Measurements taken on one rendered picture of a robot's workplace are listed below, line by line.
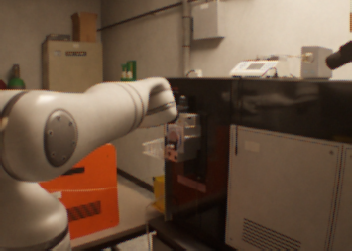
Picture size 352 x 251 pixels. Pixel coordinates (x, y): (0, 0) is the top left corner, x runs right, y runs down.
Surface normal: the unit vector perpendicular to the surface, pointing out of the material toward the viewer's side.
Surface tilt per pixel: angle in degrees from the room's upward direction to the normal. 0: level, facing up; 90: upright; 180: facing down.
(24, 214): 22
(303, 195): 90
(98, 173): 90
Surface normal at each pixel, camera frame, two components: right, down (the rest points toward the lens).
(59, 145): 0.96, 0.08
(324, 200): -0.78, 0.09
